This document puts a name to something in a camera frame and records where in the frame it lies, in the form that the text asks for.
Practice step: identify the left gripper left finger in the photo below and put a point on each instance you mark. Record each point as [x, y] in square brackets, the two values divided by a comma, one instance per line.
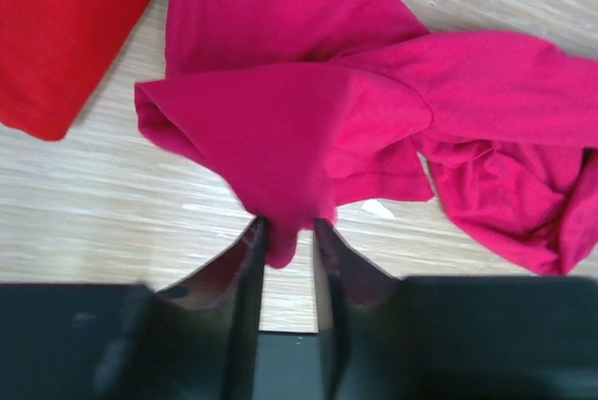
[212, 322]

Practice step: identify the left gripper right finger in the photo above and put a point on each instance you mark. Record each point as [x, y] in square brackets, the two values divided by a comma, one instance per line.
[359, 311]

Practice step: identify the magenta t shirt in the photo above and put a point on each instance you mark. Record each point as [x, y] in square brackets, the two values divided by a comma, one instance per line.
[306, 105]

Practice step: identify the folded red t shirt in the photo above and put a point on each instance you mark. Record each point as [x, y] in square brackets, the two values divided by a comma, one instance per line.
[54, 53]

